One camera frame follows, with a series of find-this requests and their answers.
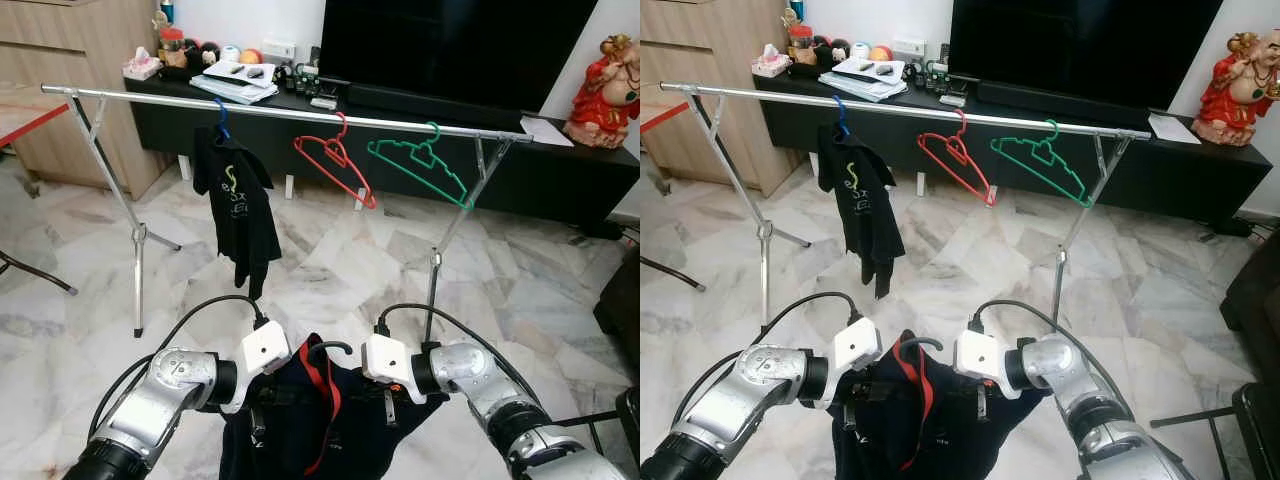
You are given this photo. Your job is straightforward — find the black printed t-shirt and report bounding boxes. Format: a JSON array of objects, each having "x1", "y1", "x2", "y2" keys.
[
  {"x1": 192, "y1": 125, "x2": 283, "y2": 301},
  {"x1": 816, "y1": 122, "x2": 906, "y2": 299}
]

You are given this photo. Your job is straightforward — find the black soundbar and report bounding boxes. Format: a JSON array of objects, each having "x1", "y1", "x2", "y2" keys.
[{"x1": 975, "y1": 81, "x2": 1156, "y2": 126}]

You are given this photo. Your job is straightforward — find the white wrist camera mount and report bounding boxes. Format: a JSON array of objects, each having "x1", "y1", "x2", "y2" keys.
[
  {"x1": 360, "y1": 333, "x2": 414, "y2": 391},
  {"x1": 238, "y1": 320, "x2": 293, "y2": 386},
  {"x1": 953, "y1": 329, "x2": 1007, "y2": 387},
  {"x1": 830, "y1": 316, "x2": 884, "y2": 383}
]

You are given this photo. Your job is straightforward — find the stack of white papers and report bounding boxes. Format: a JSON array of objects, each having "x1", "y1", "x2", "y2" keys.
[
  {"x1": 189, "y1": 60, "x2": 280, "y2": 105},
  {"x1": 818, "y1": 58, "x2": 909, "y2": 103}
]

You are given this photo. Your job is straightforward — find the green plastic hanger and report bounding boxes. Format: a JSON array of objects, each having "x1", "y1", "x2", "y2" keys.
[
  {"x1": 366, "y1": 122, "x2": 475, "y2": 211},
  {"x1": 990, "y1": 119, "x2": 1094, "y2": 208}
]

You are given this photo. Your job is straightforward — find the pink tissue box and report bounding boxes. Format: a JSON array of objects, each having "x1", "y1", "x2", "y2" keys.
[
  {"x1": 122, "y1": 46, "x2": 163, "y2": 81},
  {"x1": 751, "y1": 44, "x2": 792, "y2": 79}
]

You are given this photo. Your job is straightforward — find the white paper sheet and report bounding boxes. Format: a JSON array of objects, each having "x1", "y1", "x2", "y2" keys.
[
  {"x1": 520, "y1": 116, "x2": 576, "y2": 148},
  {"x1": 1147, "y1": 113, "x2": 1203, "y2": 145}
]

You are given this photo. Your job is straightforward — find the dark garment with red strap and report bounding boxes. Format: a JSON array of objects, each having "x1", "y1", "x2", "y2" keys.
[
  {"x1": 828, "y1": 329, "x2": 1051, "y2": 480},
  {"x1": 218, "y1": 333, "x2": 451, "y2": 480}
]

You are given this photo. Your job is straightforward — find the dark brown sofa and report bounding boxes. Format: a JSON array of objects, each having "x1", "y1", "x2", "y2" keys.
[
  {"x1": 594, "y1": 245, "x2": 641, "y2": 351},
  {"x1": 1220, "y1": 225, "x2": 1280, "y2": 356}
]

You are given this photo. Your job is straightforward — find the red Buddha statue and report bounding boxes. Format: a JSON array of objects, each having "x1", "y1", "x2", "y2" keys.
[
  {"x1": 564, "y1": 35, "x2": 641, "y2": 150},
  {"x1": 1190, "y1": 32, "x2": 1280, "y2": 148}
]

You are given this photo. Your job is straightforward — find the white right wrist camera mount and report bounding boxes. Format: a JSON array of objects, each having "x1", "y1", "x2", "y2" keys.
[
  {"x1": 360, "y1": 333, "x2": 414, "y2": 391},
  {"x1": 953, "y1": 329, "x2": 1007, "y2": 387}
]

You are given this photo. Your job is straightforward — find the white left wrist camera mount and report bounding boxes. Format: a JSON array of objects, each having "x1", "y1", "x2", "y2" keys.
[
  {"x1": 830, "y1": 316, "x2": 884, "y2": 383},
  {"x1": 238, "y1": 320, "x2": 293, "y2": 386}
]

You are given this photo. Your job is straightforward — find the black flat television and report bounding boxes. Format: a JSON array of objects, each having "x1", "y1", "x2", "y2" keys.
[
  {"x1": 948, "y1": 0, "x2": 1225, "y2": 111},
  {"x1": 318, "y1": 0, "x2": 601, "y2": 113}
]

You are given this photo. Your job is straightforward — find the black TV console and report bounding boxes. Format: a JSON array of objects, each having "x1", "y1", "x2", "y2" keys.
[
  {"x1": 752, "y1": 70, "x2": 1274, "y2": 223},
  {"x1": 124, "y1": 72, "x2": 641, "y2": 226}
]

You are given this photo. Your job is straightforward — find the silver metal clothes rack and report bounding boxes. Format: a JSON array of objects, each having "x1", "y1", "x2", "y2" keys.
[
  {"x1": 40, "y1": 84, "x2": 536, "y2": 344},
  {"x1": 660, "y1": 81, "x2": 1153, "y2": 336}
]

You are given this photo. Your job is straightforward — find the light wooden cabinet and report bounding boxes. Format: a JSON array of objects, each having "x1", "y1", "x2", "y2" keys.
[
  {"x1": 0, "y1": 0, "x2": 176, "y2": 199},
  {"x1": 640, "y1": 0, "x2": 803, "y2": 196}
]

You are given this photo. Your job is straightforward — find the red plastic hanger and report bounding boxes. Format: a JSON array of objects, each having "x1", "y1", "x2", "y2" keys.
[
  {"x1": 293, "y1": 111, "x2": 379, "y2": 211},
  {"x1": 916, "y1": 108, "x2": 999, "y2": 208}
]

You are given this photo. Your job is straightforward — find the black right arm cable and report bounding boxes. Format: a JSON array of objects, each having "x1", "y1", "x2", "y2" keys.
[
  {"x1": 966, "y1": 299, "x2": 1131, "y2": 406},
  {"x1": 375, "y1": 303, "x2": 541, "y2": 406}
]

